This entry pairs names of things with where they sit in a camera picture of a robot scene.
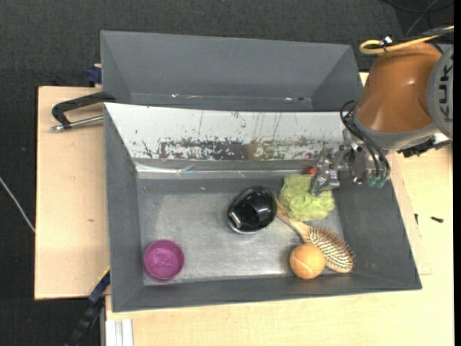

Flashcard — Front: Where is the purple plastic cup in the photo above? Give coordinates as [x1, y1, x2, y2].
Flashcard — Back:
[143, 239, 186, 283]

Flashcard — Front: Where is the wooden hairbrush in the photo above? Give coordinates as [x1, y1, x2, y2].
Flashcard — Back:
[274, 198, 357, 275]

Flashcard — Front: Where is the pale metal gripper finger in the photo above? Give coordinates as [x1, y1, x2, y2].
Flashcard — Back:
[309, 170, 341, 197]
[315, 148, 341, 174]

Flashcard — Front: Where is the green mesh bath sponge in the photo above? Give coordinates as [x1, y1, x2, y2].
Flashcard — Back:
[277, 173, 336, 223]

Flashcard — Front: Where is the black cylinder on white bracket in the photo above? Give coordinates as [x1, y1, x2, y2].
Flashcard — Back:
[397, 135, 452, 159]

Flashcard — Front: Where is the grey metal bin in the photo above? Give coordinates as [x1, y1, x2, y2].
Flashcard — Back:
[99, 30, 423, 313]

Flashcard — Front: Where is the orange tennis ball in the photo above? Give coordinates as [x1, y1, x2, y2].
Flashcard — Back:
[288, 242, 327, 280]

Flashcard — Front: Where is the black mug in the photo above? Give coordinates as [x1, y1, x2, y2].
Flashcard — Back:
[226, 185, 278, 235]

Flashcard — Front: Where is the pale wood flat board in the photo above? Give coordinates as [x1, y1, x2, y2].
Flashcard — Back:
[34, 84, 111, 301]

